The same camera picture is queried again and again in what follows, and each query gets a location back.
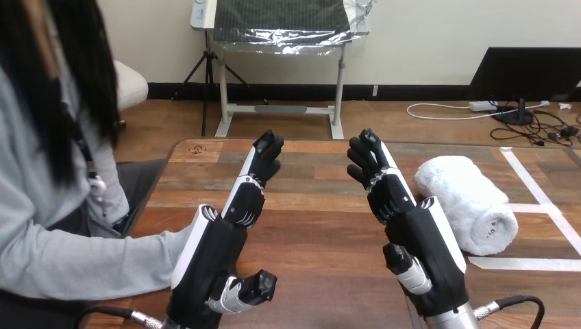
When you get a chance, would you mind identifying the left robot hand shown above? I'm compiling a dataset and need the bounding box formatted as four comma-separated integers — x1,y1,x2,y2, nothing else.
165,129,285,329

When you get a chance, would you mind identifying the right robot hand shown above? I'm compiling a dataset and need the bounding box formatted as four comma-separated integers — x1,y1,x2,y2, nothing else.
347,128,471,318

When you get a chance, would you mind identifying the person's forearm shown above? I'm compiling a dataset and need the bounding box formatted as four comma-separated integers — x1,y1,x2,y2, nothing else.
0,226,194,302

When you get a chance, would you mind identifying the rolled white towel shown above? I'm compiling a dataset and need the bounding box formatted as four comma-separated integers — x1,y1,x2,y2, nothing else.
414,156,520,257

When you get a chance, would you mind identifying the person's body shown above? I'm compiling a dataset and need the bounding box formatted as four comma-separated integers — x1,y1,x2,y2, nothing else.
0,0,168,329

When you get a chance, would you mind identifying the white power strip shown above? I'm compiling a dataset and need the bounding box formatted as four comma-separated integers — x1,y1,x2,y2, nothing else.
468,100,499,113

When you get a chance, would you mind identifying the white desk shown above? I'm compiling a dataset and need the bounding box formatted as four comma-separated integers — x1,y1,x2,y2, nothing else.
190,0,371,141

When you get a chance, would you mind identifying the white cushioned chair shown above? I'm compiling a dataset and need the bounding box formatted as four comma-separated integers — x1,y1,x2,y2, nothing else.
112,60,150,112

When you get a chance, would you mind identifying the black tripod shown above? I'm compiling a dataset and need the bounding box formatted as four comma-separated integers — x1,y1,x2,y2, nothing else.
181,29,251,138

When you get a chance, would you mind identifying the dark screen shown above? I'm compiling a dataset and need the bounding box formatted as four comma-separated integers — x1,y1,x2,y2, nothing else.
467,47,581,127

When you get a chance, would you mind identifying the foil sheet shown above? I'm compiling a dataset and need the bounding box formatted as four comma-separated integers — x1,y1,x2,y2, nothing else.
212,0,372,56

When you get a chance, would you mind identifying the black cable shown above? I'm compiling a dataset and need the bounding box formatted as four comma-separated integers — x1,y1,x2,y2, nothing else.
73,305,164,329
471,295,545,329

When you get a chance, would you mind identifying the white power cord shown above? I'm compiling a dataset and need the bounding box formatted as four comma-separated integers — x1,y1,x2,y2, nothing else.
406,100,551,122

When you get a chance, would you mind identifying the tangle of cables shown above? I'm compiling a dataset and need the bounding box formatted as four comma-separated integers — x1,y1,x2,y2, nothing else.
489,108,581,147

